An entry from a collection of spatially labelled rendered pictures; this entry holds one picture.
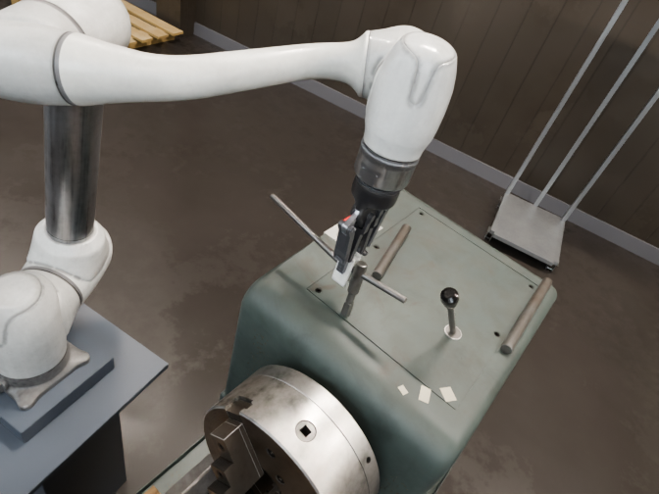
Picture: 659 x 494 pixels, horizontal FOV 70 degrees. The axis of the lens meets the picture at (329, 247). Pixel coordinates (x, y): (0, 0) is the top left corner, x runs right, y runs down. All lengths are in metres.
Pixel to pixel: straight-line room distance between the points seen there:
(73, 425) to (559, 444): 2.16
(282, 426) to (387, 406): 0.18
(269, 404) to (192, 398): 1.41
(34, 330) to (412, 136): 0.87
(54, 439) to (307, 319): 0.70
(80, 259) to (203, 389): 1.13
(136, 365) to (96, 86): 0.84
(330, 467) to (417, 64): 0.59
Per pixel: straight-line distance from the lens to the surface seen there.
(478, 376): 0.94
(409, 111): 0.64
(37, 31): 0.80
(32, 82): 0.79
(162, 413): 2.18
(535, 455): 2.62
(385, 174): 0.69
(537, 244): 3.62
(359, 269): 0.84
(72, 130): 1.03
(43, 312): 1.17
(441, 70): 0.64
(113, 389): 1.37
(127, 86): 0.74
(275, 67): 0.77
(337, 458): 0.80
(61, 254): 1.24
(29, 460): 1.32
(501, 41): 4.00
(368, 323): 0.91
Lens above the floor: 1.93
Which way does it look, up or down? 41 degrees down
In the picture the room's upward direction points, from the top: 18 degrees clockwise
